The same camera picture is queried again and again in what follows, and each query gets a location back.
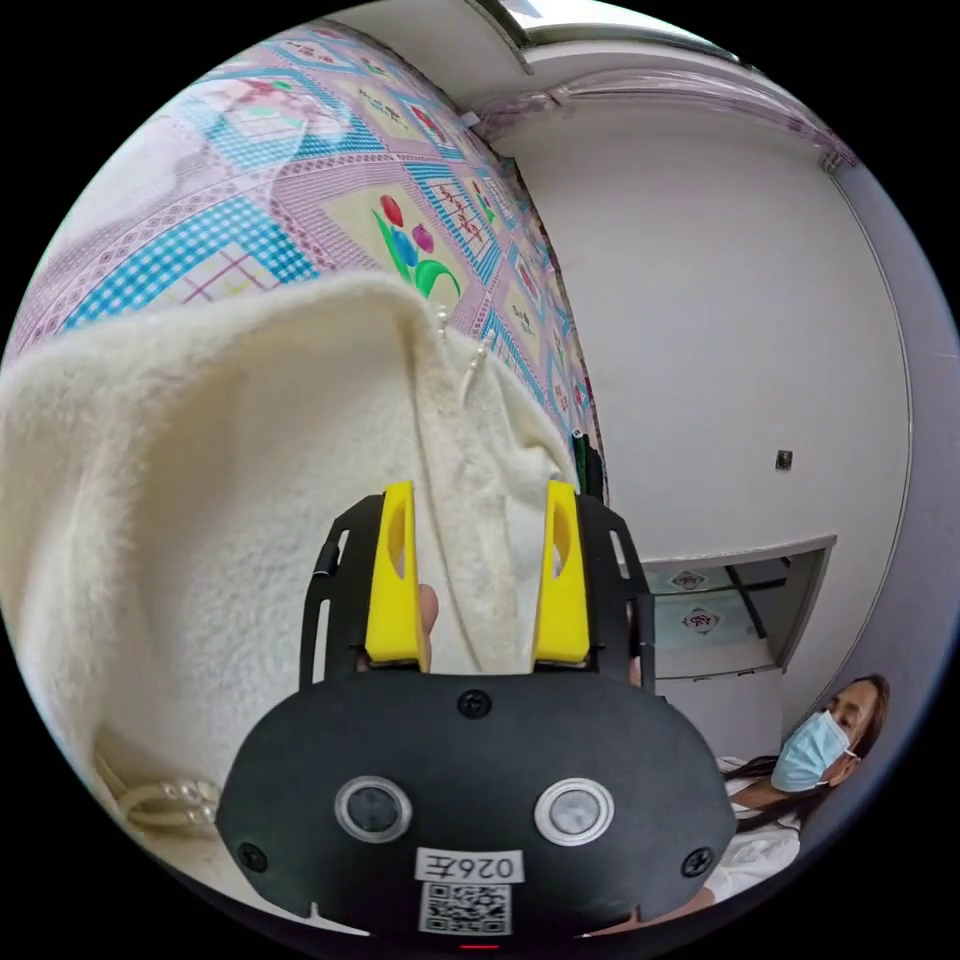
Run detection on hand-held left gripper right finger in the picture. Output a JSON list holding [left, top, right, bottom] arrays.
[[530, 479, 592, 667]]

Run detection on bed with patchwork printed sheet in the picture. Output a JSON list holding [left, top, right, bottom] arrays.
[[0, 18, 610, 519]]

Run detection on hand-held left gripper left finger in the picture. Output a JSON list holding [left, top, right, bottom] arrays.
[[365, 479, 433, 673]]

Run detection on white fleece jacket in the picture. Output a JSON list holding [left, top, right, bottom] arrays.
[[0, 269, 583, 898]]

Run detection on person's body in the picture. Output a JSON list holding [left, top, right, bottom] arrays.
[[659, 672, 892, 922]]

